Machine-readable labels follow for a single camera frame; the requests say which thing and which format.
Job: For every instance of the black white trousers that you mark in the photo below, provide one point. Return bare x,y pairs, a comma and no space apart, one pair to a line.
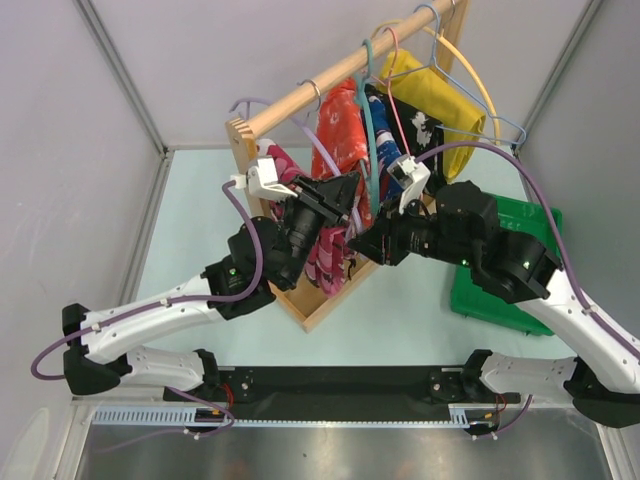
418,132

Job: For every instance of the blue patterned trousers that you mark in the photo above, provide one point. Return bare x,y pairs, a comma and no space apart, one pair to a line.
386,139

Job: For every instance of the white cable duct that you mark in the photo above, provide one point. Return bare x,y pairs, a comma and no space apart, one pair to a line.
206,417

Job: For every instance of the orange white trousers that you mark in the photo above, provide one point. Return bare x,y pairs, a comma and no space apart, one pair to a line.
340,127

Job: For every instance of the light blue wire hanger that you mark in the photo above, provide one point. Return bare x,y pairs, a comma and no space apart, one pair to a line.
512,133

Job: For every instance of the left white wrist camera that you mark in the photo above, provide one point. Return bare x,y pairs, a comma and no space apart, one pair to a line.
261,181

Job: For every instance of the yellow hanger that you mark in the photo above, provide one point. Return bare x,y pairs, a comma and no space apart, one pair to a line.
486,101

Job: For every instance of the green plastic tray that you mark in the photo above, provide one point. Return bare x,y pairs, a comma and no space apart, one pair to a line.
470,300

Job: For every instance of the pink camouflage trousers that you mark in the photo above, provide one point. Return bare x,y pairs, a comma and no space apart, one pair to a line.
325,267

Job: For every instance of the teal hanger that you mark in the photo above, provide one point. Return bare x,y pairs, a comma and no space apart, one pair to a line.
372,175

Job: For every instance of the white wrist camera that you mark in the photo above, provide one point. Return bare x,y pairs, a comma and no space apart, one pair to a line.
412,176
261,181

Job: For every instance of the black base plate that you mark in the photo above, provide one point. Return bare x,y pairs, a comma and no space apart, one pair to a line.
366,393

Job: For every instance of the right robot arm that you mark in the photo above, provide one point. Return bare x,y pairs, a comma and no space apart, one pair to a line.
601,380

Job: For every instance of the wooden clothes rack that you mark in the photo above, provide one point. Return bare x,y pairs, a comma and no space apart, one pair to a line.
307,304

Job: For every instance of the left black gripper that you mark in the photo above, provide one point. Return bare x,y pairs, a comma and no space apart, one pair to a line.
327,198

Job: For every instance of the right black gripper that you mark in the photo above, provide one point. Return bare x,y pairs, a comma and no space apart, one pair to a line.
382,243

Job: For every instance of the yellow trousers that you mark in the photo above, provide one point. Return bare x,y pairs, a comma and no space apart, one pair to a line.
421,87

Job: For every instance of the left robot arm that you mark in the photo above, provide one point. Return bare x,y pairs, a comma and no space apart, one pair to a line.
107,348

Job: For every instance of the purple hanger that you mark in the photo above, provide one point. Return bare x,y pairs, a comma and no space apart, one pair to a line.
356,225

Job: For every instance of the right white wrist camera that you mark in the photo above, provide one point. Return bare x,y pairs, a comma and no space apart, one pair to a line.
412,176

